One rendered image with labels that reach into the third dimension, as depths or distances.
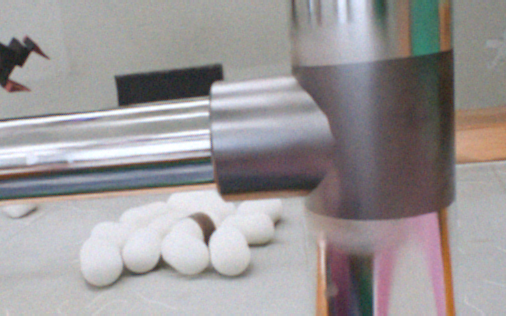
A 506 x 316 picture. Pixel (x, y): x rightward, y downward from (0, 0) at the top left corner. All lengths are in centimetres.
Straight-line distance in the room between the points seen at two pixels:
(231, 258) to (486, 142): 27
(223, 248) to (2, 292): 12
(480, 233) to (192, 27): 211
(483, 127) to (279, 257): 25
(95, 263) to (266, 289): 8
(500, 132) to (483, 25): 189
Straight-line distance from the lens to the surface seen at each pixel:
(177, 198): 39
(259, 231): 33
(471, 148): 50
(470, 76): 240
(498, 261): 31
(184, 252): 30
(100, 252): 30
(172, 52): 242
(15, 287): 34
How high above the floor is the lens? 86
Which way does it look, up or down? 13 degrees down
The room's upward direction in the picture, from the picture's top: 7 degrees counter-clockwise
